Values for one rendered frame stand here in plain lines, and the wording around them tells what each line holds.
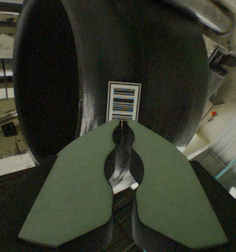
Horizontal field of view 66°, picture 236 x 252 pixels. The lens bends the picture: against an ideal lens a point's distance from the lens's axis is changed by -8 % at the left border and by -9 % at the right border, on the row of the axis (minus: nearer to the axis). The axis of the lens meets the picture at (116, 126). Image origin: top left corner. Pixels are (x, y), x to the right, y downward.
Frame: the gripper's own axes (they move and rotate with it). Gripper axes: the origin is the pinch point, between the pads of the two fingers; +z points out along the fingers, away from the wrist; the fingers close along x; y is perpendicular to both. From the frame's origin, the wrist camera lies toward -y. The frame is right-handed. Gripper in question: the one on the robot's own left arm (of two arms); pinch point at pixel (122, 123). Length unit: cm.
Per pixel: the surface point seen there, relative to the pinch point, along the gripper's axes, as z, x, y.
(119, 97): 12.8, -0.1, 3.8
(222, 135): 710, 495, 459
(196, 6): 25.1, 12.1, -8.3
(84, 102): 15.0, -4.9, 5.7
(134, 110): 12.4, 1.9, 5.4
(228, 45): 36.0, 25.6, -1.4
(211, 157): 703, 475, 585
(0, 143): 53, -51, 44
